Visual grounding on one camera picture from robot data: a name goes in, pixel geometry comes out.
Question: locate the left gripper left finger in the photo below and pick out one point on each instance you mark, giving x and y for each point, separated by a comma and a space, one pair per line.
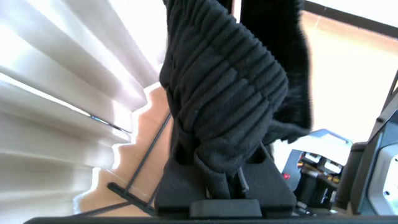
177, 186

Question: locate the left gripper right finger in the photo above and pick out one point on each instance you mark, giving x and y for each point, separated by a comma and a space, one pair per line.
270, 186

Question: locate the black shorts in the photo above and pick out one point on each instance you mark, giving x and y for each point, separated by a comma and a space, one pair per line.
217, 77

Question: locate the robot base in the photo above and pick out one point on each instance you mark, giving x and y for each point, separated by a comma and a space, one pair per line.
373, 171

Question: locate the black clothes rack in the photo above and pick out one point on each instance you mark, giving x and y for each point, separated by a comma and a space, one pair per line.
146, 155

